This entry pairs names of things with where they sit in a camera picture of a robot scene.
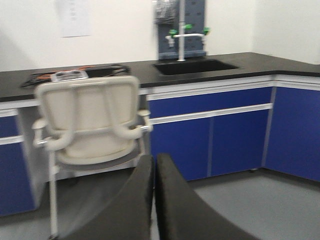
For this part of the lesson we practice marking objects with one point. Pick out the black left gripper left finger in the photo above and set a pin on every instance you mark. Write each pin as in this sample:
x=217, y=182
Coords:
x=128, y=215

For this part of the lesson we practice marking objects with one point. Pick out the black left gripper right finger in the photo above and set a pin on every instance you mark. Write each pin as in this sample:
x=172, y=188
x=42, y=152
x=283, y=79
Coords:
x=181, y=212

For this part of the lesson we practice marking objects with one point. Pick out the cream office chair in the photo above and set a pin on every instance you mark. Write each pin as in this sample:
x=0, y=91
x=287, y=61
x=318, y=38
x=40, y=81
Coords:
x=88, y=124

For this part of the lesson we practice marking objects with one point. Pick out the blue lab base cabinet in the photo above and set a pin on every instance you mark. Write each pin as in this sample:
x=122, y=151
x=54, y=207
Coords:
x=209, y=129

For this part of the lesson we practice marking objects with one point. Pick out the black lab sink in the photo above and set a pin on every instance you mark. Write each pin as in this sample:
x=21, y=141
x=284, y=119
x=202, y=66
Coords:
x=190, y=67

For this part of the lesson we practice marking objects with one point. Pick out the white lab faucet green knobs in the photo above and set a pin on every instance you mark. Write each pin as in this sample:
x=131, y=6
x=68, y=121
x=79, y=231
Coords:
x=181, y=35

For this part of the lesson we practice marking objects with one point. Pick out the grey pegboard drying rack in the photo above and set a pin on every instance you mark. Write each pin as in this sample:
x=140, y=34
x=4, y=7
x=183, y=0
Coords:
x=166, y=15

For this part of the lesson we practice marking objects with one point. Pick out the device with cables on counter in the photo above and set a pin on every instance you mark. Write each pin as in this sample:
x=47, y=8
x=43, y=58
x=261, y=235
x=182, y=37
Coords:
x=80, y=73

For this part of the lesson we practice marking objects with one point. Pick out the paper sheet on wall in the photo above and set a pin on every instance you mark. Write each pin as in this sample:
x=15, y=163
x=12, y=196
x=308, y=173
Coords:
x=74, y=18

